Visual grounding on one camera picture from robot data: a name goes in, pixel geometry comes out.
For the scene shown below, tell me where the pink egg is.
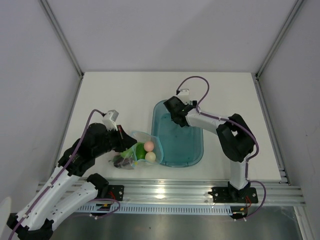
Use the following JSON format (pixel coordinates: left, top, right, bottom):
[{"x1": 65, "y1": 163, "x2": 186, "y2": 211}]
[{"x1": 143, "y1": 141, "x2": 155, "y2": 152}]

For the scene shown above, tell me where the white slotted cable duct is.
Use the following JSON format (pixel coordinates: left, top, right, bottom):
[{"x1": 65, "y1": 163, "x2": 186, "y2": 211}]
[{"x1": 75, "y1": 203, "x2": 237, "y2": 216}]

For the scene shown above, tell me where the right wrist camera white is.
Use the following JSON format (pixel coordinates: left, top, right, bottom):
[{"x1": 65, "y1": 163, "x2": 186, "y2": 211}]
[{"x1": 176, "y1": 88, "x2": 190, "y2": 105}]

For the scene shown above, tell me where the teal plastic tray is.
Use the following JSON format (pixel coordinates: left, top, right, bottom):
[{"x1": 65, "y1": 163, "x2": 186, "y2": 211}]
[{"x1": 151, "y1": 100, "x2": 204, "y2": 168}]

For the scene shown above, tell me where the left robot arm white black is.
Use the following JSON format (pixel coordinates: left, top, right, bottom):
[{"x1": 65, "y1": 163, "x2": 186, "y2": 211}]
[{"x1": 7, "y1": 123, "x2": 137, "y2": 240}]

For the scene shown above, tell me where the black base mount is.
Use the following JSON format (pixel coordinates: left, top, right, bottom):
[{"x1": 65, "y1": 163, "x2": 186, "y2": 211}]
[
  {"x1": 208, "y1": 186, "x2": 259, "y2": 204},
  {"x1": 107, "y1": 185, "x2": 125, "y2": 202}
]

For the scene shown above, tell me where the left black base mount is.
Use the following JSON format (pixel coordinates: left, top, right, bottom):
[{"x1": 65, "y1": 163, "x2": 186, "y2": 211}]
[{"x1": 107, "y1": 185, "x2": 125, "y2": 202}]

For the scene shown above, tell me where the aluminium mounting rail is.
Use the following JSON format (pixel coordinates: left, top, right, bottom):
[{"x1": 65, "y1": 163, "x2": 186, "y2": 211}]
[{"x1": 33, "y1": 177, "x2": 307, "y2": 207}]

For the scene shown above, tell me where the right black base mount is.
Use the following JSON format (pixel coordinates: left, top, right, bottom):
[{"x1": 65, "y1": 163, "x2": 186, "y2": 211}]
[{"x1": 208, "y1": 186, "x2": 259, "y2": 204}]

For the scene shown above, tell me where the clear zip top bag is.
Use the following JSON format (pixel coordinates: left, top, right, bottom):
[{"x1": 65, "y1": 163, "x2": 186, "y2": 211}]
[{"x1": 109, "y1": 131, "x2": 164, "y2": 170}]

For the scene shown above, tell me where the purple eggplant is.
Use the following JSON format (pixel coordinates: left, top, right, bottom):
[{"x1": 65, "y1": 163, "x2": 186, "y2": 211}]
[{"x1": 112, "y1": 155, "x2": 133, "y2": 169}]

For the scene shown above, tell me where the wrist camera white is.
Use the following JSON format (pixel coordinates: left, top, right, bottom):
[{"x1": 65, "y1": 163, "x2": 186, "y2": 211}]
[
  {"x1": 176, "y1": 88, "x2": 190, "y2": 105},
  {"x1": 102, "y1": 109, "x2": 119, "y2": 131}
]

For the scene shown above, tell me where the white egg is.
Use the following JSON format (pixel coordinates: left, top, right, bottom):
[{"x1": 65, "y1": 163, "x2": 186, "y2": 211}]
[{"x1": 145, "y1": 151, "x2": 157, "y2": 163}]

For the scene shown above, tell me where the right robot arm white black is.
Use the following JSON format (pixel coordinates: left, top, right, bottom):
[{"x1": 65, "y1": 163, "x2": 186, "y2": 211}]
[{"x1": 163, "y1": 96, "x2": 259, "y2": 202}]

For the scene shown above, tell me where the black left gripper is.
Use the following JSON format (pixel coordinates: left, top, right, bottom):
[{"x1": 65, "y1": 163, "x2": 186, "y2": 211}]
[{"x1": 94, "y1": 124, "x2": 138, "y2": 157}]

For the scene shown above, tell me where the green bell pepper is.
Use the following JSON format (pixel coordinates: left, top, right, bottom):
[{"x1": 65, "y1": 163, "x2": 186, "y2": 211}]
[{"x1": 120, "y1": 147, "x2": 147, "y2": 160}]

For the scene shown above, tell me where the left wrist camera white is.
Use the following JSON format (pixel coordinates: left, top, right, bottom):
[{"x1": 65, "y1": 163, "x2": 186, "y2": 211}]
[{"x1": 102, "y1": 109, "x2": 119, "y2": 131}]

